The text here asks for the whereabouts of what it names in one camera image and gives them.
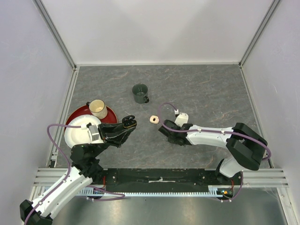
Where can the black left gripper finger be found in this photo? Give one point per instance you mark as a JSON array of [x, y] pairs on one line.
[[109, 129], [118, 140]]

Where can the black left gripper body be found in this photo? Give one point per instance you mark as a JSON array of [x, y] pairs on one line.
[[104, 136]]

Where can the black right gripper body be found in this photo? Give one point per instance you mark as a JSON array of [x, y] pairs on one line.
[[171, 140]]

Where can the black earbuds charging case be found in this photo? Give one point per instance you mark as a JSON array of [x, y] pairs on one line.
[[129, 121]]

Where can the beige earbuds charging case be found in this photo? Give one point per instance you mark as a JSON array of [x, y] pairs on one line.
[[154, 119]]

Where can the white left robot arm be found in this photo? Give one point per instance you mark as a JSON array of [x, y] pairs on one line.
[[83, 169]]

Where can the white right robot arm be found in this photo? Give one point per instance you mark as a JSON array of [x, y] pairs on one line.
[[247, 147]]

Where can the red round tray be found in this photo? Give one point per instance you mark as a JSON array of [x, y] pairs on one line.
[[84, 110]]

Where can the beige ceramic cup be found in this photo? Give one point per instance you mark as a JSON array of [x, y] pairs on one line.
[[98, 108]]

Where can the white ceramic plate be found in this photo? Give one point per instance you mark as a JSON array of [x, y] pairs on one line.
[[74, 136]]

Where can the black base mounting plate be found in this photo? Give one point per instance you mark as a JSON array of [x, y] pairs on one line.
[[129, 180]]

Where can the dark green mug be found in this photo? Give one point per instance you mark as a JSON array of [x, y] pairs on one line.
[[140, 93]]

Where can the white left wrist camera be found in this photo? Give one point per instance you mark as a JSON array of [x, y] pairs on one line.
[[93, 133]]

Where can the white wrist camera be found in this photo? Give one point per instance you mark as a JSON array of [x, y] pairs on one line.
[[181, 118], [93, 133]]

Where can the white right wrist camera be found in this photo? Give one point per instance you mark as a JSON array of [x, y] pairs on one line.
[[181, 118]]

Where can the white slotted cable duct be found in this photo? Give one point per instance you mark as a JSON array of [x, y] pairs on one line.
[[92, 192]]

